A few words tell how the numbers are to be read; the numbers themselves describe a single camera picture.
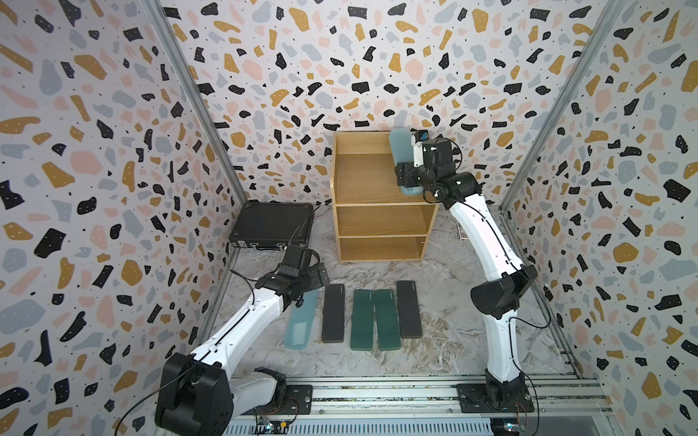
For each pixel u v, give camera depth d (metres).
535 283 1.03
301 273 0.65
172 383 0.38
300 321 0.87
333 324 0.87
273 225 1.10
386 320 0.88
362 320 0.88
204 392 0.39
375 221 0.94
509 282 0.51
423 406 0.74
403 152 0.82
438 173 0.61
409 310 0.90
